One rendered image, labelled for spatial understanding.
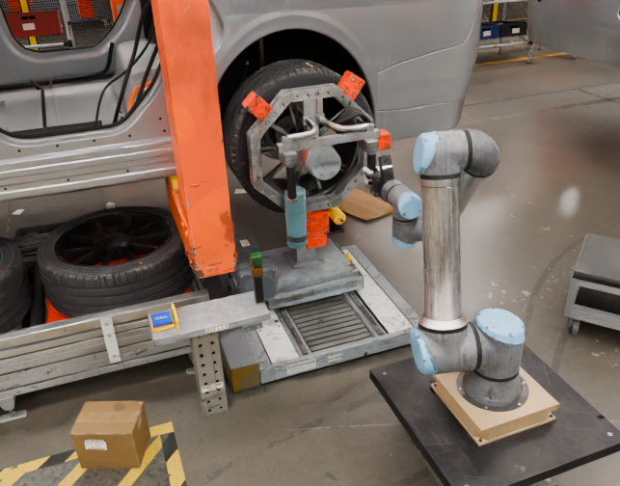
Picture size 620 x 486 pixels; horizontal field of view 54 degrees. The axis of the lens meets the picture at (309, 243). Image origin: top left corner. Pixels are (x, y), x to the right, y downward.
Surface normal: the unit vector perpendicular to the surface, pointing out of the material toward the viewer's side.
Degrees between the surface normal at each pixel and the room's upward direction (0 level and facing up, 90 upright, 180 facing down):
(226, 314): 0
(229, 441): 0
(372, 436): 0
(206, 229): 90
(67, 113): 55
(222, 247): 90
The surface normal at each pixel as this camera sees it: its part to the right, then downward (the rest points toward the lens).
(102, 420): -0.03, -0.87
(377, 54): 0.34, 0.45
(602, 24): -0.89, 0.23
